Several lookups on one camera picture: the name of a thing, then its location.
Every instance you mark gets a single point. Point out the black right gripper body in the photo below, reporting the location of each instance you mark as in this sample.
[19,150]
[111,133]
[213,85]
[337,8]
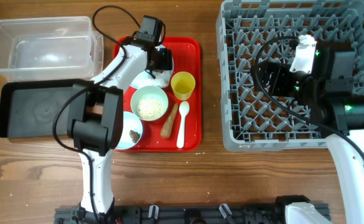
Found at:
[283,83]

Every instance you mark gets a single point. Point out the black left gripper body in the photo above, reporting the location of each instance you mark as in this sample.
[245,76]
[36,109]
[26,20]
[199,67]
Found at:
[161,62]

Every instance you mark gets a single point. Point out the white napkin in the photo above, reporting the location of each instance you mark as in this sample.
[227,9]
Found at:
[159,79]

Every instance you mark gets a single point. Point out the yellow plastic cup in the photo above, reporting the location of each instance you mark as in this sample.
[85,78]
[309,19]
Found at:
[182,84]

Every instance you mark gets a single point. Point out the green bowl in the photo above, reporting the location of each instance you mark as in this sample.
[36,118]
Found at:
[148,92]

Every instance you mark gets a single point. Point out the pile of white rice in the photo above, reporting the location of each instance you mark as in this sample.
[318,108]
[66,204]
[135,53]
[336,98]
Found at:
[150,109]

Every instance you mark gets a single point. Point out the small light blue plate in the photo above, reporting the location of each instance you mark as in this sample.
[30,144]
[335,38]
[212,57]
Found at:
[130,122]

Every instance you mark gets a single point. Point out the brown food scrap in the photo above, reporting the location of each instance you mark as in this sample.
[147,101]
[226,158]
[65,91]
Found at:
[135,136]

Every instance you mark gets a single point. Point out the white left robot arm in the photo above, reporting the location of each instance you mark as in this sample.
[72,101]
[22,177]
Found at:
[95,121]

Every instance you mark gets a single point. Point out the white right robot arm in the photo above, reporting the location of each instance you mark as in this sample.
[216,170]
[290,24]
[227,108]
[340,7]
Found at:
[322,80]

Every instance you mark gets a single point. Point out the grey dishwasher rack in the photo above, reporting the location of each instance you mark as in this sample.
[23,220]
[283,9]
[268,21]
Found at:
[251,121]

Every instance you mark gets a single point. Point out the clear plastic waste bin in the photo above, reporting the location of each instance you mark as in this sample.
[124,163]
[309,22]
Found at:
[50,48]

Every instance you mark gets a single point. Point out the black waste tray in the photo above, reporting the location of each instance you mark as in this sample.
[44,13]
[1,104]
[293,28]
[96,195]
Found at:
[28,109]

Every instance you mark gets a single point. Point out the large light blue plate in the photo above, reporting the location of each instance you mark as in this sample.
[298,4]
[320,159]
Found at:
[137,83]

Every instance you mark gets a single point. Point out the white plastic spoon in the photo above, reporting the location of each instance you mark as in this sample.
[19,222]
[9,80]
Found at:
[184,109]

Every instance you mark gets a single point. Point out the red serving tray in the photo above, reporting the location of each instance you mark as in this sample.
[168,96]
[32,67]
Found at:
[186,53]

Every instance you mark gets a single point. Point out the black mounting rail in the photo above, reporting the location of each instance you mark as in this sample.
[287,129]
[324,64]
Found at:
[259,213]

